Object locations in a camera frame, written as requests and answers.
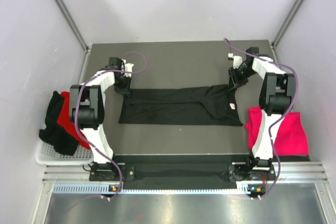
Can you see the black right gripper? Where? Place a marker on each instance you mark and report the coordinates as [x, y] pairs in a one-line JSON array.
[[234, 82]]

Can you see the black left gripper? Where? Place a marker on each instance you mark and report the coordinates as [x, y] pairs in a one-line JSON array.
[[125, 91]]

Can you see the black t shirt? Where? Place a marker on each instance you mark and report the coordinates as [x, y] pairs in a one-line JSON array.
[[53, 134], [214, 105]]

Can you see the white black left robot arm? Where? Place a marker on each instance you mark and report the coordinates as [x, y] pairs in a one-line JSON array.
[[87, 101]]

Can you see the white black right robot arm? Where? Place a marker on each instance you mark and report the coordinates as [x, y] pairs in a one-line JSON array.
[[275, 100]]

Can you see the black t shirt in basket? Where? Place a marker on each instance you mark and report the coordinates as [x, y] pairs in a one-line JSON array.
[[53, 134]]

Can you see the folded pink t shirt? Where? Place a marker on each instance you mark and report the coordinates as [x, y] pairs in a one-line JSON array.
[[291, 138]]

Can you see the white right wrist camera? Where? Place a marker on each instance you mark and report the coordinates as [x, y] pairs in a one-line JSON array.
[[237, 60]]

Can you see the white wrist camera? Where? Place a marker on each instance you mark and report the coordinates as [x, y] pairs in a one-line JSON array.
[[128, 69], [237, 60]]

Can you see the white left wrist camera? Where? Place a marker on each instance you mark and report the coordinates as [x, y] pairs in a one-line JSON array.
[[128, 69]]

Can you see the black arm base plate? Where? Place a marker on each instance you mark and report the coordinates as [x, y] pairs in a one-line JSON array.
[[178, 172]]

